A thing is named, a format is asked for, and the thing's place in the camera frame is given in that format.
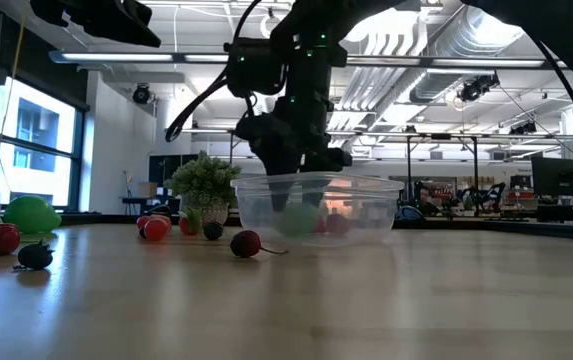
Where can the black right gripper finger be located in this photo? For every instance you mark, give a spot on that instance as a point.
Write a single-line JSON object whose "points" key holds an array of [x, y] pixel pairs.
{"points": [[312, 192], [279, 195]]}

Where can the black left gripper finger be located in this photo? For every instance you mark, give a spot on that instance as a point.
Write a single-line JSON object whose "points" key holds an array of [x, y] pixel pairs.
{"points": [[143, 30]]}

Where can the light green toy cabbage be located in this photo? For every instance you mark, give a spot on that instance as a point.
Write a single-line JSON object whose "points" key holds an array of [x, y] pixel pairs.
{"points": [[296, 220]]}

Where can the red toy strawberry with leaf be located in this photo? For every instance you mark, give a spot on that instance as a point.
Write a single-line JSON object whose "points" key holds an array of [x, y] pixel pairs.
{"points": [[338, 223]]}

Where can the dark red toy cherry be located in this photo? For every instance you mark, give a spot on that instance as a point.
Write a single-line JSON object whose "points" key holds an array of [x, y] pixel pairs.
{"points": [[245, 243]]}

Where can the black toy blackberry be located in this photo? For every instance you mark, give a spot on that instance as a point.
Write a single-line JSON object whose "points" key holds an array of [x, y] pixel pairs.
{"points": [[212, 230]]}

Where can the red round toy cherry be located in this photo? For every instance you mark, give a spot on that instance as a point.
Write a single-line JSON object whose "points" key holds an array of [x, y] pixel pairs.
{"points": [[156, 230]]}

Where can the green toy pear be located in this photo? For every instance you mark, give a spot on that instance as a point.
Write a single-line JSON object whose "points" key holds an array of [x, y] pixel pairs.
{"points": [[31, 215]]}

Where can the dark toy blueberry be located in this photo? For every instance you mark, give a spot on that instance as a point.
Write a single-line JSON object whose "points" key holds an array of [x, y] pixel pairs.
{"points": [[35, 256]]}

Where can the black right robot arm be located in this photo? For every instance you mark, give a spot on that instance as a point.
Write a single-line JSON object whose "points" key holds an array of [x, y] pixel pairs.
{"points": [[541, 25]]}

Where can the long ceiling light bar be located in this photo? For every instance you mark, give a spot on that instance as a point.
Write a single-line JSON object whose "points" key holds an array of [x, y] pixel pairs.
{"points": [[116, 57]]}

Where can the clear plastic food container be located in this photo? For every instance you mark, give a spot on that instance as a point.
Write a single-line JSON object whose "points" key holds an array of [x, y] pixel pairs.
{"points": [[366, 210]]}

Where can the potted green succulent plant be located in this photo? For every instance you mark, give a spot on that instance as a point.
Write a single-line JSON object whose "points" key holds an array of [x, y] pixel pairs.
{"points": [[203, 180]]}

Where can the dark rounded chair back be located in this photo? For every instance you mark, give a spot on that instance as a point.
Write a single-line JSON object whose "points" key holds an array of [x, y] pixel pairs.
{"points": [[410, 214], [160, 209]]}

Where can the dark partition panel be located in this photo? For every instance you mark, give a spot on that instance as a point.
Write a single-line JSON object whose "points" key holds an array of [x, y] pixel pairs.
{"points": [[161, 170]]}

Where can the large window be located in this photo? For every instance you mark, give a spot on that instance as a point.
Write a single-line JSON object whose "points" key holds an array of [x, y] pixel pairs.
{"points": [[36, 125]]}

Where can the background robot station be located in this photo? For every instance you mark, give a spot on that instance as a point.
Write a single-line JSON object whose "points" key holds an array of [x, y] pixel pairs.
{"points": [[486, 195], [441, 197]]}

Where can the dark background desk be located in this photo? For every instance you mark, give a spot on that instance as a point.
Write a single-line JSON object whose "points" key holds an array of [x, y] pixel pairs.
{"points": [[136, 200]]}

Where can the small black ceiling device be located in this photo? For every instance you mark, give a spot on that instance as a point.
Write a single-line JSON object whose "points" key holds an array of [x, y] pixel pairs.
{"points": [[523, 128]]}

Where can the large black monitor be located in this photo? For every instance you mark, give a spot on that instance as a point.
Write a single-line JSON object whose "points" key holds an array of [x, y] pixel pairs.
{"points": [[559, 176]]}

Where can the black round ceiling camera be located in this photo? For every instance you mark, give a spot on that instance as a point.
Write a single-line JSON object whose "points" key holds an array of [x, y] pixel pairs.
{"points": [[141, 93]]}

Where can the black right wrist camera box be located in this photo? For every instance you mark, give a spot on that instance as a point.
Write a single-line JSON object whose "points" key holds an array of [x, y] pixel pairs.
{"points": [[256, 67]]}

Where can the black metal frame stand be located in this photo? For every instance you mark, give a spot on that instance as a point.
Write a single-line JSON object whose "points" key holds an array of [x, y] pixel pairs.
{"points": [[408, 165]]}

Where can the silver ventilation duct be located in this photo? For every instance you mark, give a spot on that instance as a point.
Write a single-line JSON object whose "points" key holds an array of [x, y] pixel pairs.
{"points": [[446, 55]]}

